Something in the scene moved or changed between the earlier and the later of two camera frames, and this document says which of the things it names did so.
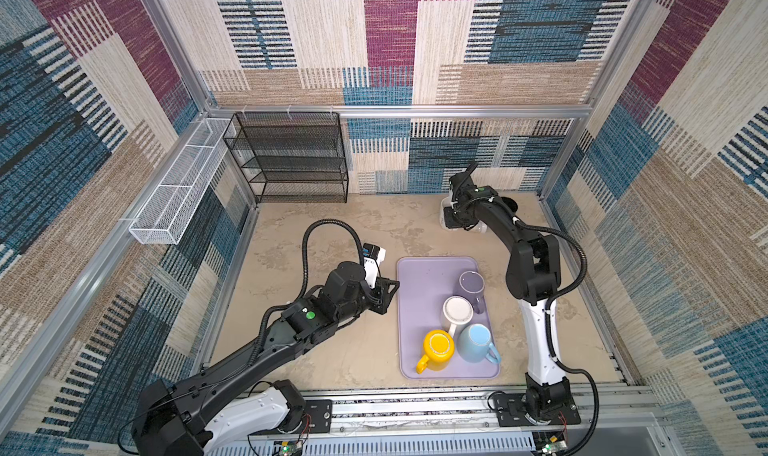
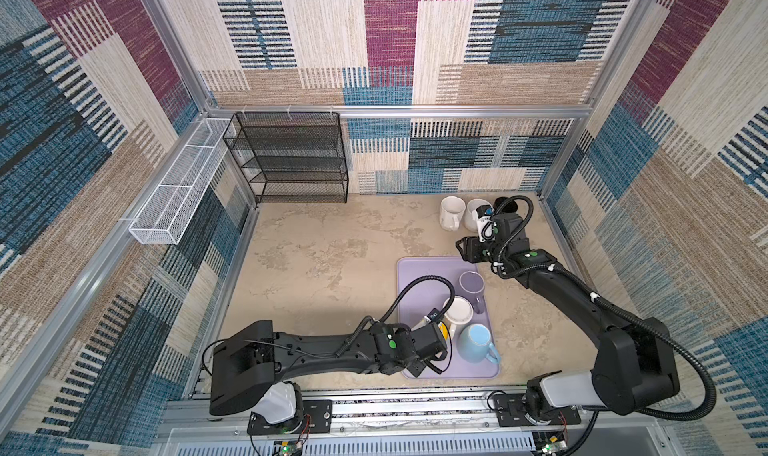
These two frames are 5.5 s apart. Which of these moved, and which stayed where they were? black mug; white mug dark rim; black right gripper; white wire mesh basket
Moved: black right gripper
Stayed: black mug; white mug dark rim; white wire mesh basket
